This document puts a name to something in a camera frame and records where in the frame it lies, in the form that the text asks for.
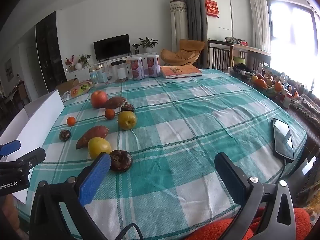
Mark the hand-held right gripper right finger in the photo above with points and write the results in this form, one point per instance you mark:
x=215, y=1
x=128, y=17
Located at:
x=230, y=177

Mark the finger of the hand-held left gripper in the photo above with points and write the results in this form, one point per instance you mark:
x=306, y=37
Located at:
x=11, y=147
x=32, y=156

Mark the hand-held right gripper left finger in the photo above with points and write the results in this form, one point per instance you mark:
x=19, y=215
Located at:
x=95, y=177

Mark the large dark brown fruit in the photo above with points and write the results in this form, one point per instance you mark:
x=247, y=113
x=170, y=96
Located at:
x=120, y=160

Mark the yellow pear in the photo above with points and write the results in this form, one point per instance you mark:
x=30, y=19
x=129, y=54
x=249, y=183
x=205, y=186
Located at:
x=98, y=147

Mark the white cardboard box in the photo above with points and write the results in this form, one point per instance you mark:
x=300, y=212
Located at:
x=37, y=120

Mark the small dark brown fruit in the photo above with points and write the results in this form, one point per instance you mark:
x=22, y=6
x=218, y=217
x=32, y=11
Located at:
x=64, y=135

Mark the reddish sweet potato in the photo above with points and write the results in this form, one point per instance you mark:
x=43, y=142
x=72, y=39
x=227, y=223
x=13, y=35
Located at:
x=92, y=136

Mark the small orange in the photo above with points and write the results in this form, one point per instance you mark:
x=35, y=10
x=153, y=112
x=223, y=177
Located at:
x=71, y=121
x=109, y=114

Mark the yellow-green apple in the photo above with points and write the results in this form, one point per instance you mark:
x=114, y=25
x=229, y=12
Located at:
x=127, y=120

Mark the orange fuzzy garment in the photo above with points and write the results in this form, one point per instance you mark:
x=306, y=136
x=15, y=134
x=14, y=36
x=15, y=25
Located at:
x=220, y=230

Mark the green checked tablecloth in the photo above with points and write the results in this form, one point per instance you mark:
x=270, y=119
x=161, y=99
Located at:
x=190, y=130

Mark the smartphone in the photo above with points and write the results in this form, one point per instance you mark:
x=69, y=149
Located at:
x=283, y=138

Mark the brown sweet potato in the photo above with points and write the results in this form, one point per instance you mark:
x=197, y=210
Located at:
x=114, y=102

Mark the dark fruit with dried stem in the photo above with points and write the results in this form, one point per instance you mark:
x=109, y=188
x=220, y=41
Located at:
x=127, y=107

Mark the red apple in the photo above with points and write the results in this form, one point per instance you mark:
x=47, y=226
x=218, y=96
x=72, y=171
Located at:
x=98, y=99

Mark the brown cardboard box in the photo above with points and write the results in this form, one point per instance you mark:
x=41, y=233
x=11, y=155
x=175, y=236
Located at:
x=67, y=85

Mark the fruit printed packet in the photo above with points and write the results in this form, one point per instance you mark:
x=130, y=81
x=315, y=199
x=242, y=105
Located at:
x=80, y=89

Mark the basket of oranges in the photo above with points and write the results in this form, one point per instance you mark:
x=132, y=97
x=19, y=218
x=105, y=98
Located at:
x=263, y=83

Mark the row of small bottles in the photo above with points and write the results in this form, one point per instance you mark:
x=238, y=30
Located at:
x=288, y=96

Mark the red flowers in vase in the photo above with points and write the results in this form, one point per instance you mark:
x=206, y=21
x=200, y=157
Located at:
x=70, y=62

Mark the glass jar with gold lid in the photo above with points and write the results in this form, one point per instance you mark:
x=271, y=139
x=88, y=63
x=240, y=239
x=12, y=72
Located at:
x=98, y=75

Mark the black display cabinet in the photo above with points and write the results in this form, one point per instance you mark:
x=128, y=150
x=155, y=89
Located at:
x=51, y=47

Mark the clear jar with black lid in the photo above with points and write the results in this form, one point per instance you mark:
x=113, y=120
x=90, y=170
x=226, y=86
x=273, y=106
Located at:
x=119, y=71

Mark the leafy plant in white vase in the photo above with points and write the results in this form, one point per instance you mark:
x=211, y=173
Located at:
x=83, y=60

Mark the pink labelled can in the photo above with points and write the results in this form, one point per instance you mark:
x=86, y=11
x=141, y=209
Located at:
x=137, y=68
x=153, y=65

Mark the orange book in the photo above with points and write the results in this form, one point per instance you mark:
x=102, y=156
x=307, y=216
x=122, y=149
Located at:
x=180, y=71

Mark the wooden chair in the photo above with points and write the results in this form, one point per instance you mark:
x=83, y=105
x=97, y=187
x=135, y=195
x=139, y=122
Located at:
x=220, y=55

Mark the wooden desk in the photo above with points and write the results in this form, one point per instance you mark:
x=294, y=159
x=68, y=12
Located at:
x=252, y=51

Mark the black television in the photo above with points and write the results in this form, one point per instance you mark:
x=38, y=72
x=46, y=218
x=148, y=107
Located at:
x=112, y=47

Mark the orange lounge chair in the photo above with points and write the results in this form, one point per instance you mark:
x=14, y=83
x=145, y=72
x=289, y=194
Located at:
x=183, y=52

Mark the small potted plant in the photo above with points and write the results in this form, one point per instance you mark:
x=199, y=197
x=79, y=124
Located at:
x=136, y=47

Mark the green potted plant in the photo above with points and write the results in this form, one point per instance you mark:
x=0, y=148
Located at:
x=148, y=43

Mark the standing air conditioner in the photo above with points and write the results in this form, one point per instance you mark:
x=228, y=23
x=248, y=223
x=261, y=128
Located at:
x=178, y=25

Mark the white curtain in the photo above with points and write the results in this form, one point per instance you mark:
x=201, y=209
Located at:
x=258, y=17

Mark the grey curtain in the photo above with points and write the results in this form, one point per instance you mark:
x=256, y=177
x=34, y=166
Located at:
x=193, y=7

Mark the red wall hanging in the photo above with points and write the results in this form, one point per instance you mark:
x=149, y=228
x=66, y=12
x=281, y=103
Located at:
x=212, y=7

